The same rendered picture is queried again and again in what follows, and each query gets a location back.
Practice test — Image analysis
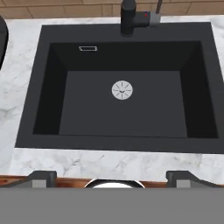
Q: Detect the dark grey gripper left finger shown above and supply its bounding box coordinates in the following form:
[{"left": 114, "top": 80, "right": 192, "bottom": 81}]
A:
[{"left": 6, "top": 170, "right": 58, "bottom": 189}]

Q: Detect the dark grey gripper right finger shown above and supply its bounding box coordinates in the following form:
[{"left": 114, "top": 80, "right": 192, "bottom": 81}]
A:
[{"left": 165, "top": 170, "right": 220, "bottom": 189}]

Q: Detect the black kitchen sink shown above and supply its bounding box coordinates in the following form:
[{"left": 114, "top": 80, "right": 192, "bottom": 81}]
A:
[{"left": 14, "top": 22, "right": 224, "bottom": 155}]

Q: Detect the black sink faucet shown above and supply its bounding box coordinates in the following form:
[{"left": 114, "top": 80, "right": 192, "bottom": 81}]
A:
[{"left": 120, "top": 0, "right": 151, "bottom": 38}]

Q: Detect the white and black round object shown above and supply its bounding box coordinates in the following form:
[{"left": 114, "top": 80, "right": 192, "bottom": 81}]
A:
[{"left": 84, "top": 178, "right": 146, "bottom": 189}]

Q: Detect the silver round drain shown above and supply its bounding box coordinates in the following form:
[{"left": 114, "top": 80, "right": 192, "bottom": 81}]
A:
[{"left": 111, "top": 80, "right": 135, "bottom": 101}]

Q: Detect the grey faucet handle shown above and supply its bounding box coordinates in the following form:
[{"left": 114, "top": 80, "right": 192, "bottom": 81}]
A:
[{"left": 149, "top": 0, "right": 164, "bottom": 27}]

